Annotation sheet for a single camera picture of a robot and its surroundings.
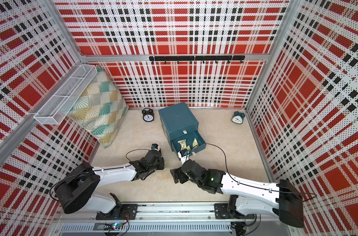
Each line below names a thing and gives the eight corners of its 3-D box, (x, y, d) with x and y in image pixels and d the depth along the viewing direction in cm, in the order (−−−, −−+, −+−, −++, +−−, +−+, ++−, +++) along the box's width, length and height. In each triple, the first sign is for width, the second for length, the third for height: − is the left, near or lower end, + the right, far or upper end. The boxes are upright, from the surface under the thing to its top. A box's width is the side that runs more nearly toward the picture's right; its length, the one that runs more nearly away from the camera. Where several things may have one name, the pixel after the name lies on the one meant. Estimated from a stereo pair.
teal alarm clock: (232, 125, 113) (235, 118, 106) (230, 118, 118) (233, 110, 111) (242, 125, 113) (245, 118, 106) (240, 118, 118) (243, 110, 111)
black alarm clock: (144, 122, 115) (141, 113, 107) (145, 117, 119) (142, 107, 111) (153, 122, 115) (151, 113, 107) (154, 117, 119) (152, 107, 111)
